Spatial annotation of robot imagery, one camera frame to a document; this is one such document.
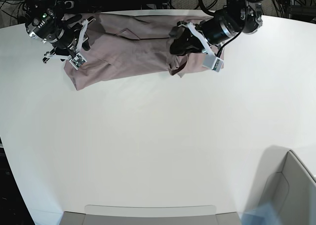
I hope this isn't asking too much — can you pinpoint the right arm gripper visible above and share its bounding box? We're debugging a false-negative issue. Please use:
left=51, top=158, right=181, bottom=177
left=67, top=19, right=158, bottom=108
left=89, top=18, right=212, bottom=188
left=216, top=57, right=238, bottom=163
left=53, top=14, right=83, bottom=56

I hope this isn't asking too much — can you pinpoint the mauve T-shirt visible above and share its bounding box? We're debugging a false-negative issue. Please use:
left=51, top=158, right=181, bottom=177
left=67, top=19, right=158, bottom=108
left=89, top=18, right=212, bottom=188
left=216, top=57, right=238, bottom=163
left=63, top=12, right=225, bottom=92

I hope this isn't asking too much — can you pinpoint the grey bin at right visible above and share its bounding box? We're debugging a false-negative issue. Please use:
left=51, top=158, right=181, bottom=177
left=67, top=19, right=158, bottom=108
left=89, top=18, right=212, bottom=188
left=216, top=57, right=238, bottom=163
left=258, top=151, right=316, bottom=225

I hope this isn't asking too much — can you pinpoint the blue translucent object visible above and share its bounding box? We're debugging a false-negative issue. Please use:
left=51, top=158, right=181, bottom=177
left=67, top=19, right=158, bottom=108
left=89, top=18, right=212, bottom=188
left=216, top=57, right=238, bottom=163
left=240, top=202, right=282, bottom=225

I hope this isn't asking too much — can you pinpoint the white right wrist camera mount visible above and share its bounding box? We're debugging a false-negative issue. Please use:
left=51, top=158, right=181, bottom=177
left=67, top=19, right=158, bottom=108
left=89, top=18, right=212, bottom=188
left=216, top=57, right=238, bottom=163
left=42, top=15, right=96, bottom=70

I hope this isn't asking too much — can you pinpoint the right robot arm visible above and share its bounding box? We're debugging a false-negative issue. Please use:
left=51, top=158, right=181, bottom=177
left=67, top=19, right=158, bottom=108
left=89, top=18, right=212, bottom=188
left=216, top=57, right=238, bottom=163
left=24, top=0, right=90, bottom=58

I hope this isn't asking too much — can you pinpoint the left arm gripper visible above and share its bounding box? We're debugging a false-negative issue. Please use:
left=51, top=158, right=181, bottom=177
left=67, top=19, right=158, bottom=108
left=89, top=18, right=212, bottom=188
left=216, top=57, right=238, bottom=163
left=169, top=21, right=208, bottom=55

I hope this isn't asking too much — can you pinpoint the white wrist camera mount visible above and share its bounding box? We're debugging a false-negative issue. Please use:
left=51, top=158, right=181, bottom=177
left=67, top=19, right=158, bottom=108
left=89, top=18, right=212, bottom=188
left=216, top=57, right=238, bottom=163
left=42, top=15, right=96, bottom=70
left=178, top=22, right=224, bottom=72

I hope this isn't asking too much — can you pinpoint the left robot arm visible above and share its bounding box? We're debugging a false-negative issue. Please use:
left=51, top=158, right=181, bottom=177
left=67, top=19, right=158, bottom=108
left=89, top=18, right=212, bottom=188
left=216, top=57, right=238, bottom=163
left=169, top=0, right=264, bottom=57

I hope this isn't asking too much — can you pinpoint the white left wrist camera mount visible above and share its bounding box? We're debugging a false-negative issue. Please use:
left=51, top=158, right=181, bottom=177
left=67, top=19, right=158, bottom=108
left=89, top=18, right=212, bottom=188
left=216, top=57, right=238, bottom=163
left=178, top=22, right=224, bottom=72

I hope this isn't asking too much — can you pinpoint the grey tray at bottom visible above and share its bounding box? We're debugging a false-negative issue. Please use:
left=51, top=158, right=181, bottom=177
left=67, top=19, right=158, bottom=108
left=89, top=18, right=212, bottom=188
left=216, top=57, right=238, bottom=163
left=60, top=205, right=241, bottom=225

